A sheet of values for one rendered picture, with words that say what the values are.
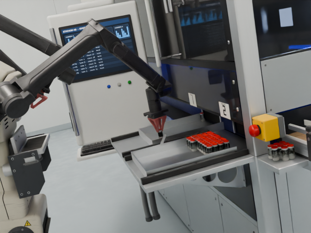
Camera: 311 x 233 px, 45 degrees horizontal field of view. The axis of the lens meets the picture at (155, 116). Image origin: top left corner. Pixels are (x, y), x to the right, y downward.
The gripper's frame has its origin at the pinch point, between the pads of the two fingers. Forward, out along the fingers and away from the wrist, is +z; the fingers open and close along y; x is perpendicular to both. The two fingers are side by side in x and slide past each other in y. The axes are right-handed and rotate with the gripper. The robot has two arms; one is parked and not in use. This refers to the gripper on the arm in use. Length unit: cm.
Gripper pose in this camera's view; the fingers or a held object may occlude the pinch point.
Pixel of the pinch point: (159, 130)
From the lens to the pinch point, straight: 173.4
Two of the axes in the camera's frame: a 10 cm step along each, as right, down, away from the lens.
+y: 8.5, -2.6, 4.6
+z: 1.9, 9.6, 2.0
